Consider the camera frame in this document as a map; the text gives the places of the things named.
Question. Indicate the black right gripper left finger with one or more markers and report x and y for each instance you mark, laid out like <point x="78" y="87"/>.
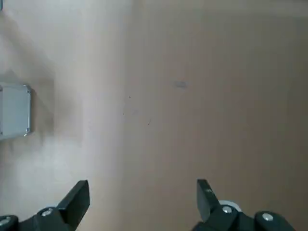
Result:
<point x="72" y="204"/>

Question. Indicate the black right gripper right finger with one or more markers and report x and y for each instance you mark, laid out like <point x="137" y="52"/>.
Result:
<point x="207" y="204"/>

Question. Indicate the aluminium first-aid case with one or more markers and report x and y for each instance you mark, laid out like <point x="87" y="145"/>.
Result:
<point x="14" y="110"/>

